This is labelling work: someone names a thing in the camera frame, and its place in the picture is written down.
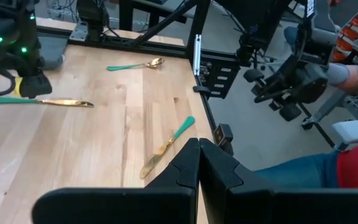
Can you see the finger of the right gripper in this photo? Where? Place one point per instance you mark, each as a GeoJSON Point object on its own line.
{"type": "Point", "coordinates": [36, 87]}

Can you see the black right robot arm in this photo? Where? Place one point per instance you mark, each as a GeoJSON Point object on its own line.
{"type": "Point", "coordinates": [8, 56]}

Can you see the person's leg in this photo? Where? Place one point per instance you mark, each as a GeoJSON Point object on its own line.
{"type": "Point", "coordinates": [306, 171]}

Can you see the yellow tag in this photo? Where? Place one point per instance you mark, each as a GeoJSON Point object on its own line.
{"type": "Point", "coordinates": [17, 85]}

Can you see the black office chair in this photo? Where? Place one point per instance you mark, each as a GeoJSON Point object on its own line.
{"type": "Point", "coordinates": [303, 81]}

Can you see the orange bin shelf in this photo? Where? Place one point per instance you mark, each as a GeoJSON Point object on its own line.
{"type": "Point", "coordinates": [348, 32]}

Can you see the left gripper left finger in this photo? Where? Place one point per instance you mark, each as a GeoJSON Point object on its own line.
{"type": "Point", "coordinates": [120, 205]}

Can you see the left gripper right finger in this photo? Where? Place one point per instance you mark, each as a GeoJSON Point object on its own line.
{"type": "Point", "coordinates": [291, 208]}

